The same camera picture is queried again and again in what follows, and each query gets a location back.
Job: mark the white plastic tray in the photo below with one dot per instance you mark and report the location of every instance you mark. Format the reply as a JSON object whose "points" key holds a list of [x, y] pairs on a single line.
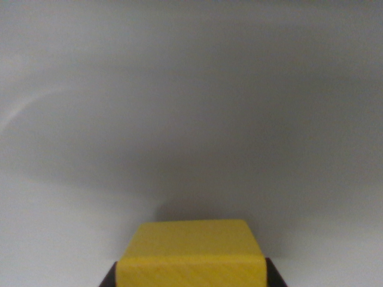
{"points": [[191, 104]]}

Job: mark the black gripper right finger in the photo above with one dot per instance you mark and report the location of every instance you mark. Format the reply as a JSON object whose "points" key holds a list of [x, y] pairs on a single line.
{"points": [[273, 276]]}

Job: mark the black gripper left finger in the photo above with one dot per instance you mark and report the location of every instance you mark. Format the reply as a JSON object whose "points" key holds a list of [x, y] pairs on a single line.
{"points": [[109, 278]]}

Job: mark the yellow wooden cube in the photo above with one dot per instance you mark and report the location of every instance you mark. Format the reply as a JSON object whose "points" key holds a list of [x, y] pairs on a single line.
{"points": [[191, 257]]}

